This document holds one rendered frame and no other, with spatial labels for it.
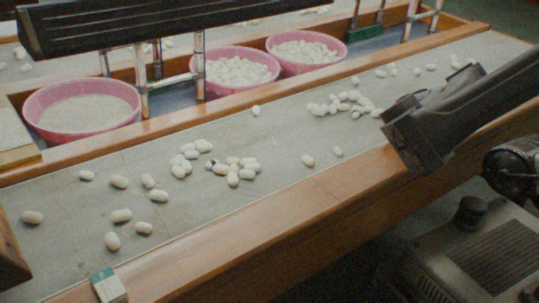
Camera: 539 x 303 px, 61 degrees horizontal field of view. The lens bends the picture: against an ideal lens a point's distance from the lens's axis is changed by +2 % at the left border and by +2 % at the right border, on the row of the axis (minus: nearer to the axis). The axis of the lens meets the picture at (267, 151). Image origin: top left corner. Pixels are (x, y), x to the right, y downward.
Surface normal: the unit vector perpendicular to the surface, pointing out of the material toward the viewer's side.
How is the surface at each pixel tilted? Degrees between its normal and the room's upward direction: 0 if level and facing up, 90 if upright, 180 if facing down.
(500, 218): 1
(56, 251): 0
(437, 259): 1
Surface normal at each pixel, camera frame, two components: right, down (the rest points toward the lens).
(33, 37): 0.55, 0.00
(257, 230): 0.07, -0.80
